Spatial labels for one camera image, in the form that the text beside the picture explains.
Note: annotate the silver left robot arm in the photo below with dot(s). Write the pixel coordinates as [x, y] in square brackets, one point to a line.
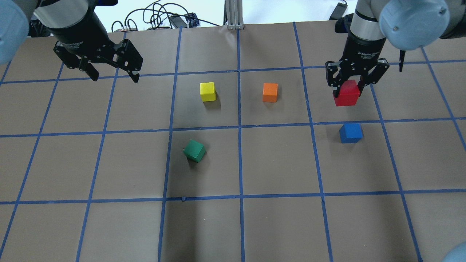
[17, 14]

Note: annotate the red wooden block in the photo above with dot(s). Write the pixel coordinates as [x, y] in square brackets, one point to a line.
[347, 95]

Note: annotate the aluminium frame post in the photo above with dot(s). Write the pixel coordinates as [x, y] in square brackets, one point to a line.
[233, 14]

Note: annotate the green wooden block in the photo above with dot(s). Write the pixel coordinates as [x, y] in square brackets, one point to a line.
[194, 151]

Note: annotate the yellow wooden block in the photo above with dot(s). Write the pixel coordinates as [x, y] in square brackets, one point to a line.
[208, 92]

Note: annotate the orange wooden block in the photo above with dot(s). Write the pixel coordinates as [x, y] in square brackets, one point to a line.
[270, 92]

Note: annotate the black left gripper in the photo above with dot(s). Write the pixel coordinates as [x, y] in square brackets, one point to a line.
[77, 35]

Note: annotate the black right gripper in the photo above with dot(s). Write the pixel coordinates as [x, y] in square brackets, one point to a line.
[364, 47]

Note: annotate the black power adapter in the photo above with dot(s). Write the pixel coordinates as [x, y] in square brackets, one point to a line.
[338, 11]

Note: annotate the blue wooden block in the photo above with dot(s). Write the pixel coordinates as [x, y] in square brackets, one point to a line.
[350, 133]

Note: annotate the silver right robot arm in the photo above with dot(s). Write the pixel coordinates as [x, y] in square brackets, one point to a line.
[406, 24]

